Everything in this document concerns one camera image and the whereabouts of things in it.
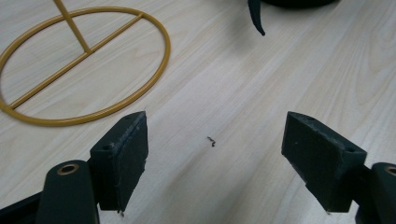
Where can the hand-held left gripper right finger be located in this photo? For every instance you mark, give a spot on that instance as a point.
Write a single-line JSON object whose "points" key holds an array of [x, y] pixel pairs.
{"points": [[323, 161]]}

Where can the small dark debris speck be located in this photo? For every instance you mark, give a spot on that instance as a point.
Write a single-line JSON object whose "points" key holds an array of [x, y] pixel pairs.
{"points": [[211, 141]]}

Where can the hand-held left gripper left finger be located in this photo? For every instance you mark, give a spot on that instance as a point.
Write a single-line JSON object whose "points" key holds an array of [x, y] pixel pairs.
{"points": [[120, 161]]}

